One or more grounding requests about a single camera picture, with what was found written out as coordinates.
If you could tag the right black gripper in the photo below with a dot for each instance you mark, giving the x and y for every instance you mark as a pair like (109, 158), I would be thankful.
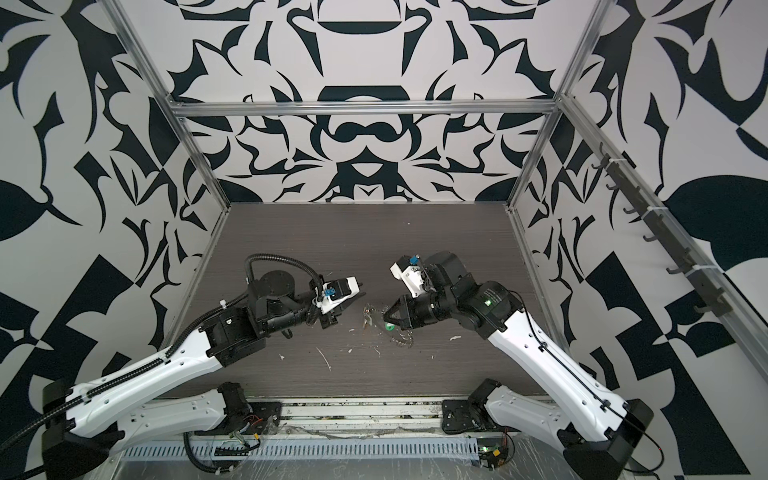
(411, 316)

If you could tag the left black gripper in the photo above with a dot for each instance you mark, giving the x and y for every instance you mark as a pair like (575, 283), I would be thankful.
(326, 319)

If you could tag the small green circuit board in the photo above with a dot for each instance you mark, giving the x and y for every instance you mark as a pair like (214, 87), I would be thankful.
(494, 452)

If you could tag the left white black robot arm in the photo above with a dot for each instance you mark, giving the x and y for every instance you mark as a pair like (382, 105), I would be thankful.
(88, 422)

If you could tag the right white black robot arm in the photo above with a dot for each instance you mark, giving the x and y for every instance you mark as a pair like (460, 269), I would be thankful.
(593, 428)

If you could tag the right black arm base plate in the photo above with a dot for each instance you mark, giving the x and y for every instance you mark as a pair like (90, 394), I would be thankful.
(460, 416)

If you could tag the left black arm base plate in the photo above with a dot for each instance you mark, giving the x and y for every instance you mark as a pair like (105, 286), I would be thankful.
(257, 418)

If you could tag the white slotted cable duct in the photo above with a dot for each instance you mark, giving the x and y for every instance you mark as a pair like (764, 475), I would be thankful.
(348, 449)

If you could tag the black wall hook rail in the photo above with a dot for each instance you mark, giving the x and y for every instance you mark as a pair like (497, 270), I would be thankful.
(664, 229)

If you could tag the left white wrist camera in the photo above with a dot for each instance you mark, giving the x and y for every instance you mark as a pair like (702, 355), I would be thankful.
(337, 295)

